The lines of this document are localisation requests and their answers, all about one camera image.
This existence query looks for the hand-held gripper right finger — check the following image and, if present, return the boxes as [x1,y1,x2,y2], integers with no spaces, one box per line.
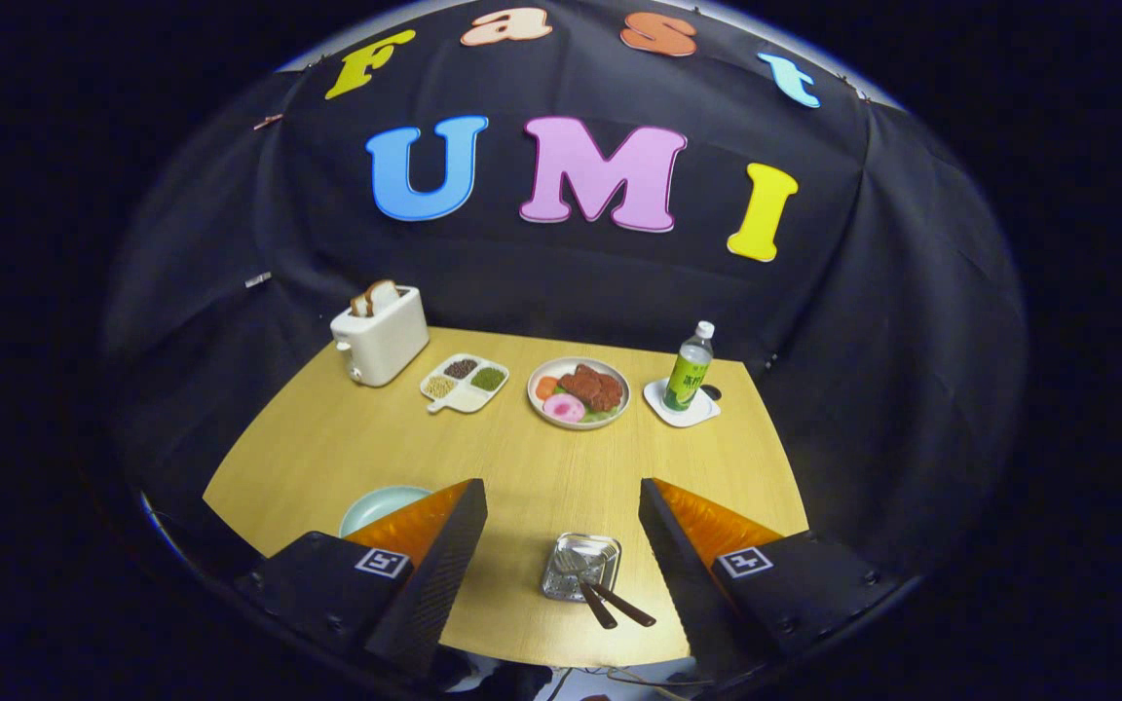
[639,477,913,683]

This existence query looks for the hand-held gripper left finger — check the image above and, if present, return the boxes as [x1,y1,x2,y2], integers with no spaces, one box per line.
[235,477,489,683]

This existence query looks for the wooden handle spoon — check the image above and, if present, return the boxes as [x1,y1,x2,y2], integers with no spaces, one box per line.
[576,545,657,628]

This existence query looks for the light teal plate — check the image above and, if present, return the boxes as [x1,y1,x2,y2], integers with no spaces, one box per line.
[339,485,432,538]

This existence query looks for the perforated metal tray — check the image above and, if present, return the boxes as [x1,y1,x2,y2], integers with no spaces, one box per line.
[540,532,622,603]

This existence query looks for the white square coaster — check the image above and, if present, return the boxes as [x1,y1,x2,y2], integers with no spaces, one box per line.
[643,378,722,429]

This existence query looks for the white divided condiment dish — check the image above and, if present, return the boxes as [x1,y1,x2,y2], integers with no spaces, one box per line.
[420,352,511,416]

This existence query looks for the green label water bottle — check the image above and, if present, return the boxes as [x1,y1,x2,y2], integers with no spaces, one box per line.
[662,321,716,413]

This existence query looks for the white plate with food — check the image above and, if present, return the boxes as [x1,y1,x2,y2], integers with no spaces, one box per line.
[527,356,632,431]

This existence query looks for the brown meat slices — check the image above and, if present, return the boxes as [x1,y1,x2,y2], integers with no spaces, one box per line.
[558,364,625,413]

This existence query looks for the white toaster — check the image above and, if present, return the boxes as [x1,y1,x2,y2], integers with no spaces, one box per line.
[329,284,430,387]

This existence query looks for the black backdrop cloth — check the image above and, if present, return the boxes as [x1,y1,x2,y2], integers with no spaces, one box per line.
[98,0,1028,605]

